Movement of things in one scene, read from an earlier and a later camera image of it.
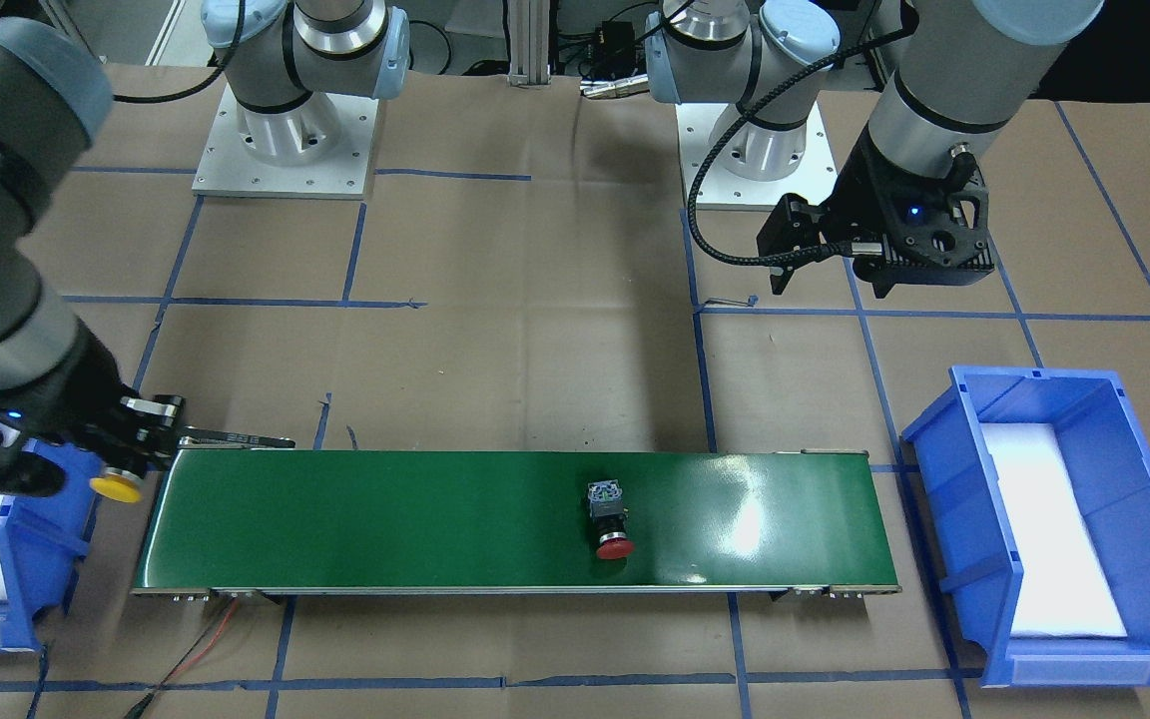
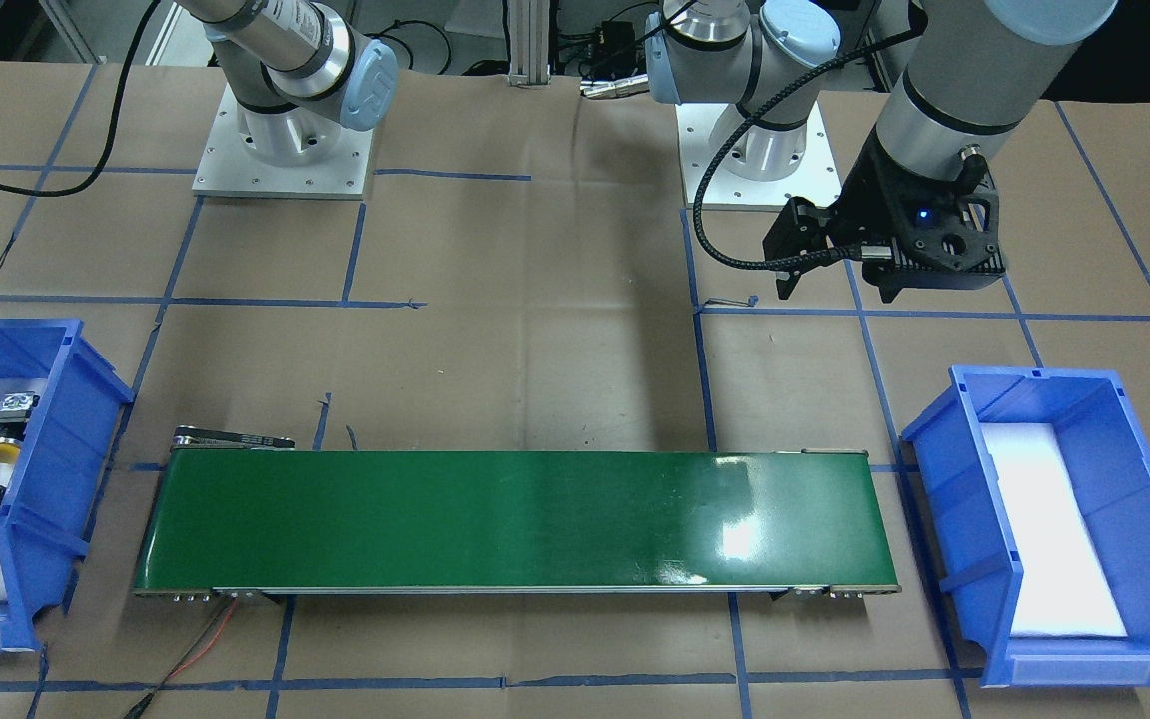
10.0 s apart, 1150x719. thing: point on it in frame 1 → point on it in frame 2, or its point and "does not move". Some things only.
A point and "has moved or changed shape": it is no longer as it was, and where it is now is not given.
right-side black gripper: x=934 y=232 does not move
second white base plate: x=226 y=167 does not move
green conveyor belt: x=511 y=520 does not move
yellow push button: x=119 y=484 has moved or changed shape
